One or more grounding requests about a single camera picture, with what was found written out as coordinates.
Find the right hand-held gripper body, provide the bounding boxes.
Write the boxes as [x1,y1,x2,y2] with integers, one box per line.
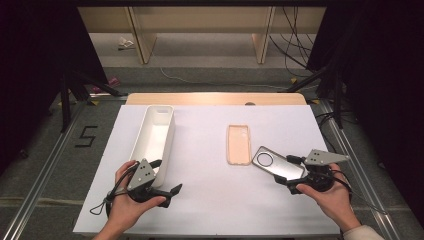
[287,149,351,195]

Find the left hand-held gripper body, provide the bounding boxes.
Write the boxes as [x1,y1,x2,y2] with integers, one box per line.
[126,158,173,208]

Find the white storage box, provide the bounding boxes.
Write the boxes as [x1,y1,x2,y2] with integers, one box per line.
[128,104,176,188]

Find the beige phone case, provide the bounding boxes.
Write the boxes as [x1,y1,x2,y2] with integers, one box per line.
[226,124,253,166]

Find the person's left hand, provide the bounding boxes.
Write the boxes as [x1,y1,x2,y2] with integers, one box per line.
[107,160,167,231]

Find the person's right hand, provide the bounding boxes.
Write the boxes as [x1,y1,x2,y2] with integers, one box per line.
[295,163,363,233]

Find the white paper sheet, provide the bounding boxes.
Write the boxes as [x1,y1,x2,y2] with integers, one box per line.
[72,104,341,236]

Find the black metal stand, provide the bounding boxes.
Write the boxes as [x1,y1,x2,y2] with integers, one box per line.
[281,64,346,129]

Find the wooden table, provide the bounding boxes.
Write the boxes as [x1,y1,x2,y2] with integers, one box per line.
[125,92,308,106]

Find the pink floor object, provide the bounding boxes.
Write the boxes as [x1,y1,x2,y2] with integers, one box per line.
[91,76,121,94]

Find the black tripod stand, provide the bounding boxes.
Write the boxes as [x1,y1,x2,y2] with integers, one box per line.
[59,68,128,134]

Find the black curtain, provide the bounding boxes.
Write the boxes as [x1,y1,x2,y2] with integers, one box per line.
[306,0,424,228]
[0,0,108,174]

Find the crumpled white paper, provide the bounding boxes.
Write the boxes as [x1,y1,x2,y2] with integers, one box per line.
[117,36,135,51]

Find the wooden shelf unit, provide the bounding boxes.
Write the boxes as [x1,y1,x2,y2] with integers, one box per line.
[77,6,327,65]

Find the aluminium floor rail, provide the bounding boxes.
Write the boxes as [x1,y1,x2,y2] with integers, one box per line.
[1,99,84,240]
[316,99,399,240]

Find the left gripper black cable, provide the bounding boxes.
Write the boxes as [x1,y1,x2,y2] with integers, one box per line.
[89,163,141,218]

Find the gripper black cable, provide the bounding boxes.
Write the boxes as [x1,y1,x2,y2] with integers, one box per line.
[89,163,141,218]
[329,169,389,216]

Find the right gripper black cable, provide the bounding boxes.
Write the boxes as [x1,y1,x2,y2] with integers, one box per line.
[329,169,389,216]

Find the white floor cable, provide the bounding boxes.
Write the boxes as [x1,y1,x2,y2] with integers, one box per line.
[159,67,288,90]

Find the black hanging cables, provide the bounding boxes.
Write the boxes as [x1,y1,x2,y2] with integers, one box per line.
[269,6,316,79]

